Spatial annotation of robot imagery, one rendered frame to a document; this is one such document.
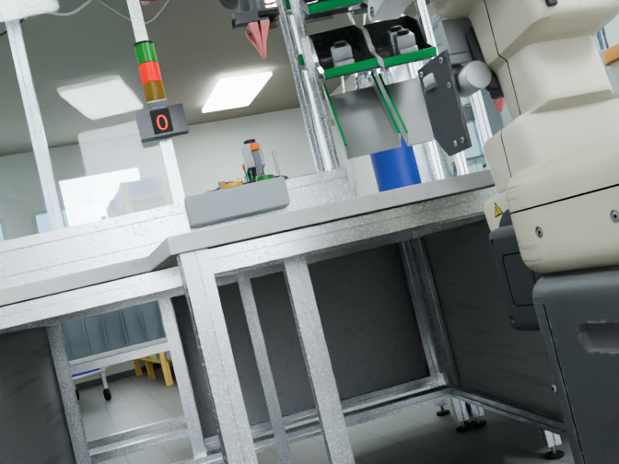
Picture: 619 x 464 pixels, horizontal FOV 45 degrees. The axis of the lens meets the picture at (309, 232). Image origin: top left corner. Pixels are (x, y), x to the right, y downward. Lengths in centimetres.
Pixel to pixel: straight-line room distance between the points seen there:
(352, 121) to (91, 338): 211
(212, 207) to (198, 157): 882
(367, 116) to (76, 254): 77
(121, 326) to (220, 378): 243
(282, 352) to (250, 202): 182
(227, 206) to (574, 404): 86
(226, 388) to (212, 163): 919
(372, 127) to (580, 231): 109
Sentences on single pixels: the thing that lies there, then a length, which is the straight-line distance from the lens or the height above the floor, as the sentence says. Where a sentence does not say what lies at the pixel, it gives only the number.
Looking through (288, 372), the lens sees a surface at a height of 35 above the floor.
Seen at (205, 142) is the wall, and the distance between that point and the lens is 1039.
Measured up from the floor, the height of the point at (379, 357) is 31.
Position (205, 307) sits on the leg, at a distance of 120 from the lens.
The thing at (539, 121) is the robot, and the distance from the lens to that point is 114.
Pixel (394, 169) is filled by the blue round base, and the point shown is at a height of 103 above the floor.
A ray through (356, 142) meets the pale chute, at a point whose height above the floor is 103.
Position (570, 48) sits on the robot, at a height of 99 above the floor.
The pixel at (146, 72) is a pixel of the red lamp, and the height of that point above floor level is 133.
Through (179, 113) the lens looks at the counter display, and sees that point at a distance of 190.
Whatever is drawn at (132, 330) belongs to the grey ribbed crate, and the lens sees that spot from 361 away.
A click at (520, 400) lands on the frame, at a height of 19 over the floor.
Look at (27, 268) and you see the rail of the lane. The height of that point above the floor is 90.
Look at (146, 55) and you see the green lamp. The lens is 194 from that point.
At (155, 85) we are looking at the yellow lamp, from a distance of 192.
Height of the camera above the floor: 75
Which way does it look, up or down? 3 degrees up
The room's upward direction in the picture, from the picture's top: 14 degrees counter-clockwise
